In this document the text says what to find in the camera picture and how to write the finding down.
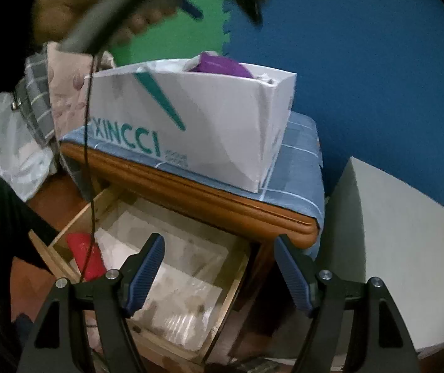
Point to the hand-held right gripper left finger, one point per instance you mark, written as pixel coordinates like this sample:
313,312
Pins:
144,276

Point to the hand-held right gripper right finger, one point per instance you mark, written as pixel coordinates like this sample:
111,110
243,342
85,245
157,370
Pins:
294,276

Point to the white underwear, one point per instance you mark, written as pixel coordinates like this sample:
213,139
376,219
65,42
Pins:
160,65

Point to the purple underwear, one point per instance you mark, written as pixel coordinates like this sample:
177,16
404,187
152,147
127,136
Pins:
222,66

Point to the wooden drawer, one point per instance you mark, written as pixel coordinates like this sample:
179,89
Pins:
70,221

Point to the white cardboard box teal print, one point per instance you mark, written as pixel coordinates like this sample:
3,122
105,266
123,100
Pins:
206,124

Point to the person's left forearm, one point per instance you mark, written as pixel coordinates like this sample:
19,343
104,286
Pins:
31,7

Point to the white drawer liner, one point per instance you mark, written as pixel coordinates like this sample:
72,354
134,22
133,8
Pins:
183,279

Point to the red underwear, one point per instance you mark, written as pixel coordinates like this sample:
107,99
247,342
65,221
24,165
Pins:
76,248

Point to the person's left hand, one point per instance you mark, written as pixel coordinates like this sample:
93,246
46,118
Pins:
58,7

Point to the green foam mat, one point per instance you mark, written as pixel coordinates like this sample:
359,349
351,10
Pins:
191,39

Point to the beige floral pillow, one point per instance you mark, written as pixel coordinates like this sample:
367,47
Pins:
66,93

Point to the wooden nightstand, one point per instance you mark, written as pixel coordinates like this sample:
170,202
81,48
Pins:
206,202

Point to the grey plaid bedding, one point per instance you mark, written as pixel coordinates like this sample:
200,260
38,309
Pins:
35,93

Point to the blue checked cloth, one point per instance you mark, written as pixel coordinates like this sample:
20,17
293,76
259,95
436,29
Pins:
296,163

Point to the blue foam mat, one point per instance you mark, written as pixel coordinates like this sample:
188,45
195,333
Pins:
362,66

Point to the white crumpled cloth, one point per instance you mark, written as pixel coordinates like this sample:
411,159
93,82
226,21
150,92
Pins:
4,143

